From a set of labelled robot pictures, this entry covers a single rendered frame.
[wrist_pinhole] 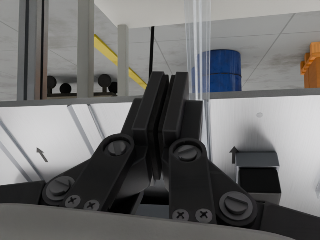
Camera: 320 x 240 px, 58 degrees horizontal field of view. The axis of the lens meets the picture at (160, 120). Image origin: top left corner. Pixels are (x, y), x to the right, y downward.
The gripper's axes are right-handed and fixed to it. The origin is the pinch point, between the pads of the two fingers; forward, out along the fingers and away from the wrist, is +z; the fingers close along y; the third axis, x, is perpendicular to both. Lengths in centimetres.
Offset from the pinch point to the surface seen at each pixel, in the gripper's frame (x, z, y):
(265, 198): -15.0, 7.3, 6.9
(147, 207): -23.3, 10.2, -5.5
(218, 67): -161, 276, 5
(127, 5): -20, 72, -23
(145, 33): -105, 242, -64
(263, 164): -13.7, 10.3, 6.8
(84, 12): -16, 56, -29
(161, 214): -23.2, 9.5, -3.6
